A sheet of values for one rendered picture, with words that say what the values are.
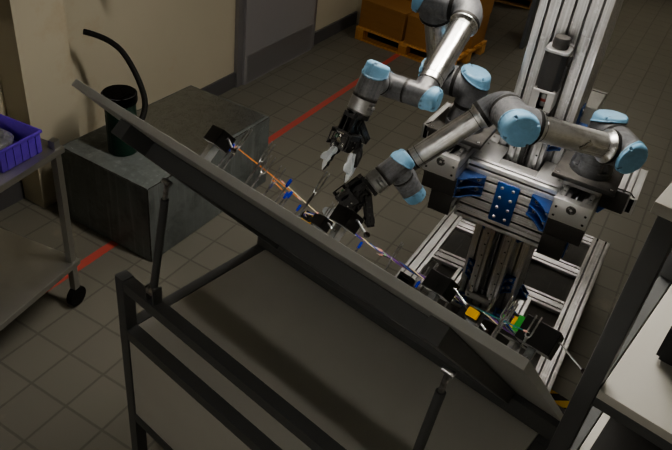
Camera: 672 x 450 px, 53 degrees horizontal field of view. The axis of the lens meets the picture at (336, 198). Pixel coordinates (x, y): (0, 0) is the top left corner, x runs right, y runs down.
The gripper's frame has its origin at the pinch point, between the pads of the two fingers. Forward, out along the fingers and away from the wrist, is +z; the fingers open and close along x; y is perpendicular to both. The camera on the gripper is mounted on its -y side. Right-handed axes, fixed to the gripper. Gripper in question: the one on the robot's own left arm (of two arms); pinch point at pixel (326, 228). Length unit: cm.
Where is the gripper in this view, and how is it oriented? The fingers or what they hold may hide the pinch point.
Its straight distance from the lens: 218.1
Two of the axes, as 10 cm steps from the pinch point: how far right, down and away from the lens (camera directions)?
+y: -5.9, -7.4, -3.3
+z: -7.9, 6.2, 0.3
